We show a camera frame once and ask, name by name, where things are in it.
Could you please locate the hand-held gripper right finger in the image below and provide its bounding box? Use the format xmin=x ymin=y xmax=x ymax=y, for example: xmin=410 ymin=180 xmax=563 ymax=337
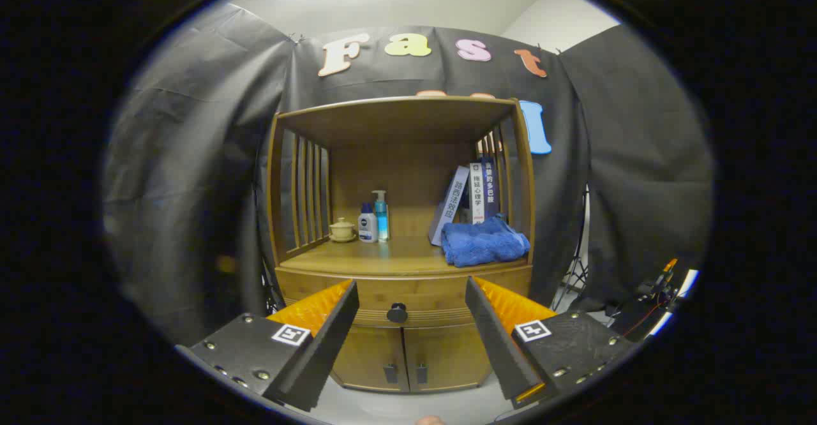
xmin=465 ymin=276 xmax=633 ymax=410

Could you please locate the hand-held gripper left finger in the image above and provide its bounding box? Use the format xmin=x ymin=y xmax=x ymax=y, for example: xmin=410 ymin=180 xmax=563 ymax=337
xmin=176 ymin=278 xmax=360 ymax=413

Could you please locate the wooden drawer with black knob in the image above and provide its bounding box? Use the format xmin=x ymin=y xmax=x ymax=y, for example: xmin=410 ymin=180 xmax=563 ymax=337
xmin=276 ymin=265 xmax=533 ymax=329

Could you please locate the wooden cabinet door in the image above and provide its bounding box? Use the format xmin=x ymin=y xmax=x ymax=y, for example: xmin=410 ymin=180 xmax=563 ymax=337
xmin=403 ymin=323 xmax=492 ymax=392
xmin=329 ymin=324 xmax=409 ymax=392

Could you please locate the wooden countertop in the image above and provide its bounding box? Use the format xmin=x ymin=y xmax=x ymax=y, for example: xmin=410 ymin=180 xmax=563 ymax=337
xmin=281 ymin=235 xmax=530 ymax=277

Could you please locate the wooden cabinet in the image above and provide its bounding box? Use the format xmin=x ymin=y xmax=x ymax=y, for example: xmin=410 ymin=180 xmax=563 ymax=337
xmin=267 ymin=96 xmax=537 ymax=394

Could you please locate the blue folded towel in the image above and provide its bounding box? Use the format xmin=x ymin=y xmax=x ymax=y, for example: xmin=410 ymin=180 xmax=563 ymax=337
xmin=441 ymin=214 xmax=531 ymax=268

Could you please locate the black light stand tripod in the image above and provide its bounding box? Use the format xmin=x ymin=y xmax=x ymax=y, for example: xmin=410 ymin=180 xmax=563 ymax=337
xmin=552 ymin=186 xmax=591 ymax=314

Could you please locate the cream lidded teacup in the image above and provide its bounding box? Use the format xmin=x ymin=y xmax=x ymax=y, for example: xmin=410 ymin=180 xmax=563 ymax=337
xmin=328 ymin=218 xmax=358 ymax=243

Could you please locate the white lotion bottle blue cap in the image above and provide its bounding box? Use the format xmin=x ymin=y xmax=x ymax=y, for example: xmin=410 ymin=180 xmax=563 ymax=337
xmin=359 ymin=203 xmax=379 ymax=243

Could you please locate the blue pump soap bottle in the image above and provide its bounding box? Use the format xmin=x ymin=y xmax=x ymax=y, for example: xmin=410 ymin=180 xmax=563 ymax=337
xmin=372 ymin=190 xmax=391 ymax=242

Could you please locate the grey leaning book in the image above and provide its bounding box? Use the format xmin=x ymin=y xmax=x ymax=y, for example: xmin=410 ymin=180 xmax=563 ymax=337
xmin=428 ymin=166 xmax=471 ymax=247

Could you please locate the white spine book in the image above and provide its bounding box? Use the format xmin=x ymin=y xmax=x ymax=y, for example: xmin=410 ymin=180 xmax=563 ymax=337
xmin=469 ymin=162 xmax=486 ymax=225

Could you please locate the dark blue book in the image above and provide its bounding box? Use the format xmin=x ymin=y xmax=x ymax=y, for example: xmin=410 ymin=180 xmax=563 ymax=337
xmin=482 ymin=157 xmax=500 ymax=221

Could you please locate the black backdrop cloth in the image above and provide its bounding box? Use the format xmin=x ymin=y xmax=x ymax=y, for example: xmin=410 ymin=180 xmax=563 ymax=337
xmin=102 ymin=3 xmax=714 ymax=349

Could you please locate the black electronic device with wires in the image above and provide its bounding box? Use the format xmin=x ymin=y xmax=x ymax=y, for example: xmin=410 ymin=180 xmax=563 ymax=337
xmin=606 ymin=258 xmax=680 ymax=343

